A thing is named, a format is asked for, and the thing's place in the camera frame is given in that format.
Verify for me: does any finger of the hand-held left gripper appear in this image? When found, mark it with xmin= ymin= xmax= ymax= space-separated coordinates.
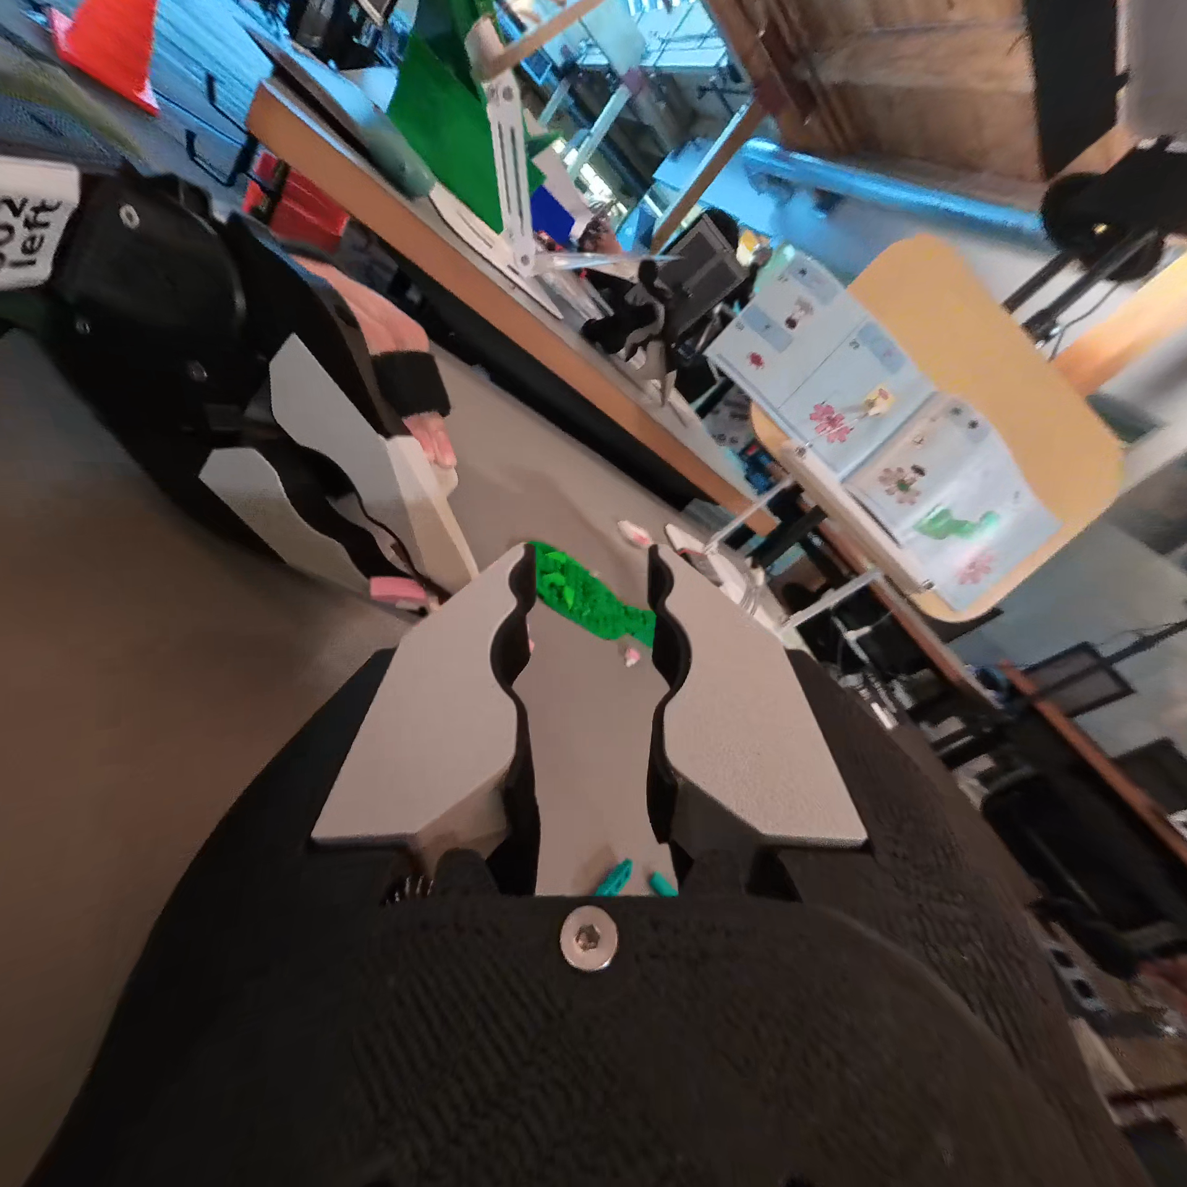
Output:
xmin=267 ymin=335 xmax=478 ymax=598
xmin=199 ymin=448 xmax=437 ymax=616

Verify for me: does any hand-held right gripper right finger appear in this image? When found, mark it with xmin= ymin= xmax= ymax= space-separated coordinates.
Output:
xmin=644 ymin=544 xmax=868 ymax=853

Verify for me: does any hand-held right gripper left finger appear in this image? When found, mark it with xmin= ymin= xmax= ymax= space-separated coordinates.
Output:
xmin=310 ymin=540 xmax=541 ymax=864

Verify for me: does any pile of teal lego bricks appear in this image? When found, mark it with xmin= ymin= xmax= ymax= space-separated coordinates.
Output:
xmin=593 ymin=858 xmax=679 ymax=899

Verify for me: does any green lego leaf base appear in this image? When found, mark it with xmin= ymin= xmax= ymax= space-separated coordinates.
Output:
xmin=532 ymin=542 xmax=659 ymax=646

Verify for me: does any lego instruction booklet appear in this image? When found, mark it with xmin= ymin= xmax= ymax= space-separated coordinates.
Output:
xmin=709 ymin=246 xmax=1062 ymax=614

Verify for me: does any person's left hand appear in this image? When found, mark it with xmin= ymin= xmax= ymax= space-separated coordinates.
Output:
xmin=310 ymin=259 xmax=459 ymax=470

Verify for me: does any red crate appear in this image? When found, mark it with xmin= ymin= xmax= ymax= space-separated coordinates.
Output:
xmin=241 ymin=154 xmax=349 ymax=252

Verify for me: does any long wooden edged table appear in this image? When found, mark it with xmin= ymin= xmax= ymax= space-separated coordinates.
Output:
xmin=247 ymin=78 xmax=779 ymax=539

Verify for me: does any orange traffic cone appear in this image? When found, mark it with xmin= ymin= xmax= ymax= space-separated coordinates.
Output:
xmin=49 ymin=0 xmax=160 ymax=117

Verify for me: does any green panel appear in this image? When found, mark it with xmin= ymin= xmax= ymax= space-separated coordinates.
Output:
xmin=387 ymin=0 xmax=557 ymax=233

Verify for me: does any blue pipe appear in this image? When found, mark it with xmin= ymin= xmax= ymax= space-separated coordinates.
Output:
xmin=741 ymin=137 xmax=1047 ymax=250

